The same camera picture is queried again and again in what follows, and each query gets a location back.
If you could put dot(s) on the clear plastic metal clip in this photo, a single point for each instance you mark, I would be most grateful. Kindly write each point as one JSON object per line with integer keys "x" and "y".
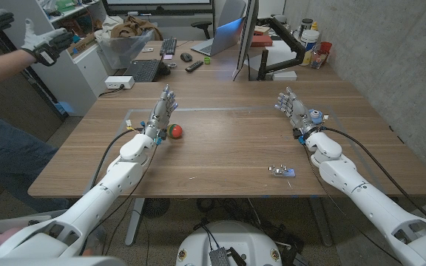
{"x": 281, "y": 171}

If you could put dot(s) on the black lidded jar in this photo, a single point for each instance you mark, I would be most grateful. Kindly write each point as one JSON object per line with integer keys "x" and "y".
{"x": 305, "y": 25}

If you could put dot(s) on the brown cloth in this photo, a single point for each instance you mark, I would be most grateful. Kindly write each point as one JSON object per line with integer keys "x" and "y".
{"x": 135, "y": 27}

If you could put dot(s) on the small green cup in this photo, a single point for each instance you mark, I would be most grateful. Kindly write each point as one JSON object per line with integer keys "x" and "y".
{"x": 207, "y": 60}

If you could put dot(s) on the blue white toy camera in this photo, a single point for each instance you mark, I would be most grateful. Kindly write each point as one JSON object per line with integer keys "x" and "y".
{"x": 316, "y": 116}

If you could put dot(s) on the grey finned heatsink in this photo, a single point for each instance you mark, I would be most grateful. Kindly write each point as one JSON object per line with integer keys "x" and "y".
{"x": 219, "y": 257}

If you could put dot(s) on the large black framed screen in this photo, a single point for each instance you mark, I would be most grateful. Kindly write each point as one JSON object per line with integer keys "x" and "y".
{"x": 157, "y": 8}

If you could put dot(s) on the black computer mouse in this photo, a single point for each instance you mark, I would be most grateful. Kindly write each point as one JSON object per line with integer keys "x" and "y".
{"x": 186, "y": 57}

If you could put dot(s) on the yellow capped bottle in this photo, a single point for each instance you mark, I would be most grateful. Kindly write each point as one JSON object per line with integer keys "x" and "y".
{"x": 314, "y": 26}

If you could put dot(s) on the small white device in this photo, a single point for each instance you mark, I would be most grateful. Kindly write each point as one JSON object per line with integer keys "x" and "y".
{"x": 147, "y": 49}

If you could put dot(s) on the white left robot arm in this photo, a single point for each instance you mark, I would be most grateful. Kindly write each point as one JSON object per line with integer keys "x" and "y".
{"x": 98, "y": 199}

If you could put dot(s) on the thin computer monitor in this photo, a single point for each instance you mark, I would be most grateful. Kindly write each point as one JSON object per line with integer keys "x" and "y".
{"x": 248, "y": 33}

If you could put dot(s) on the narrow black keyboard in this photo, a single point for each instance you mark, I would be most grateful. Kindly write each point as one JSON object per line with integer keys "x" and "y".
{"x": 168, "y": 46}

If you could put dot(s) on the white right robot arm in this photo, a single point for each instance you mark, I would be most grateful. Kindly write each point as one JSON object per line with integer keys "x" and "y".
{"x": 364, "y": 199}

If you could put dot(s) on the pink sticky note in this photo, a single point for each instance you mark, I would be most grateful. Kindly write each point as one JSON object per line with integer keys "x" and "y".
{"x": 168, "y": 57}

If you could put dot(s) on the small white box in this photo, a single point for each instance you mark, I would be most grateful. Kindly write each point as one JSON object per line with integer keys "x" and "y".
{"x": 284, "y": 76}

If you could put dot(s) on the cardboard box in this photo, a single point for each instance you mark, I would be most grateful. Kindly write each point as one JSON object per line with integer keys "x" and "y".
{"x": 81, "y": 44}

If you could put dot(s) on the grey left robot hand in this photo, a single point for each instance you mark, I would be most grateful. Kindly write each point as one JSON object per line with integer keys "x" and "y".
{"x": 159, "y": 114}

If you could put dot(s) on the grey table leg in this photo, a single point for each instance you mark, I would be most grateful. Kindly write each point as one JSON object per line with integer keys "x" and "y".
{"x": 134, "y": 221}
{"x": 321, "y": 221}

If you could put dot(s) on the black remote control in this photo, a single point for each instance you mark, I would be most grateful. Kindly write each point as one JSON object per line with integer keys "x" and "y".
{"x": 194, "y": 66}

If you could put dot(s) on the silver open laptop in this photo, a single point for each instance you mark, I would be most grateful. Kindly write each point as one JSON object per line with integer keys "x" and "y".
{"x": 224, "y": 38}

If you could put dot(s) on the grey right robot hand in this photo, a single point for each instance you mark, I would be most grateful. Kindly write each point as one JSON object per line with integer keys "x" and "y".
{"x": 298, "y": 112}

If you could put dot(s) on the black round fan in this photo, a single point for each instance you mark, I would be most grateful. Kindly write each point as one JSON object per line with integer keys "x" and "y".
{"x": 155, "y": 207}

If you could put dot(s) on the gloved hand with white label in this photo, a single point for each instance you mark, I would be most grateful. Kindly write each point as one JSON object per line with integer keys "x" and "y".
{"x": 48, "y": 44}

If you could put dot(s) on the white plastic jar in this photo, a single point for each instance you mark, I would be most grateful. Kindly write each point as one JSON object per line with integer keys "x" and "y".
{"x": 310, "y": 40}

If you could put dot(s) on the black office chair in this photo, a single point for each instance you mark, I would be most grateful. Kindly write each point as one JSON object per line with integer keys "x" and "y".
{"x": 202, "y": 25}

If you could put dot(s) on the clear plastic bin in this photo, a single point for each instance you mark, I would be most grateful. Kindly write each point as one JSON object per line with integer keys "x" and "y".
{"x": 124, "y": 50}

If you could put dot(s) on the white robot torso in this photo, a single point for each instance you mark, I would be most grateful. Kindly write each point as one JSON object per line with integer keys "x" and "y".
{"x": 250, "y": 240}

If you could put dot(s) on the pink soft toy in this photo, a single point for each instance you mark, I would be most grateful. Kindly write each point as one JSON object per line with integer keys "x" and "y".
{"x": 6, "y": 236}

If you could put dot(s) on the white power strip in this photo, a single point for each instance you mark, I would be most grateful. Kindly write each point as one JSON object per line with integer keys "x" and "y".
{"x": 118, "y": 82}

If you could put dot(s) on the red green yellow maraca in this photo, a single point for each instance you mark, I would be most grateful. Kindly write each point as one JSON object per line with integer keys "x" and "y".
{"x": 175, "y": 131}

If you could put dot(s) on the person in blue jeans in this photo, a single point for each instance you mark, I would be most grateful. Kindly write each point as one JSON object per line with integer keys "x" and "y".
{"x": 9, "y": 162}

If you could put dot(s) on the white cloth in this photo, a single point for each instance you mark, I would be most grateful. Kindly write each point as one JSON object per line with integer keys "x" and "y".
{"x": 105, "y": 29}

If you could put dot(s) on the clear jar with items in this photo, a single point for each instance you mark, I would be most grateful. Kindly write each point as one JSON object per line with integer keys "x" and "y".
{"x": 317, "y": 60}

